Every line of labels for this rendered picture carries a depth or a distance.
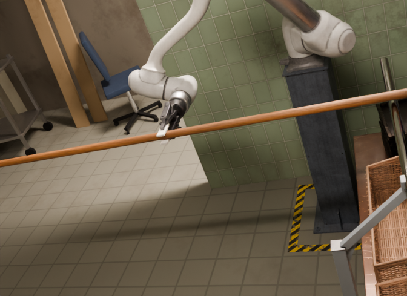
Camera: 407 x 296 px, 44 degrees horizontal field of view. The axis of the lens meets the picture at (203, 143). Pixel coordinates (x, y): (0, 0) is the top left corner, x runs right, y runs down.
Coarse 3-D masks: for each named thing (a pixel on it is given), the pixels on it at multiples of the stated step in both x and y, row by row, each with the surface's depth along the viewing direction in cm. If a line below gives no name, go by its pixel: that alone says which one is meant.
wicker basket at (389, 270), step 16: (384, 160) 206; (368, 176) 204; (384, 176) 210; (368, 192) 196; (384, 192) 214; (384, 224) 200; (400, 224) 197; (400, 240) 190; (384, 256) 186; (400, 256) 185; (384, 272) 167; (400, 272) 166
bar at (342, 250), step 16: (384, 64) 184; (384, 80) 176; (400, 128) 149; (400, 144) 143; (400, 160) 138; (400, 176) 133; (400, 192) 133; (384, 208) 137; (368, 224) 141; (336, 240) 151; (352, 240) 146; (336, 256) 149; (352, 288) 156
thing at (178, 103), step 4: (172, 100) 202; (176, 100) 202; (180, 100) 202; (172, 104) 200; (176, 104) 201; (180, 104) 201; (184, 104) 202; (172, 108) 197; (176, 108) 201; (180, 108) 200; (184, 108) 201; (172, 112) 197; (180, 112) 201; (184, 112) 201; (176, 116) 199; (180, 116) 204; (172, 120) 198
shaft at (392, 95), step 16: (368, 96) 162; (384, 96) 160; (400, 96) 159; (272, 112) 174; (288, 112) 171; (304, 112) 169; (320, 112) 168; (192, 128) 183; (208, 128) 181; (224, 128) 180; (96, 144) 197; (112, 144) 195; (128, 144) 193; (0, 160) 214; (16, 160) 210; (32, 160) 208
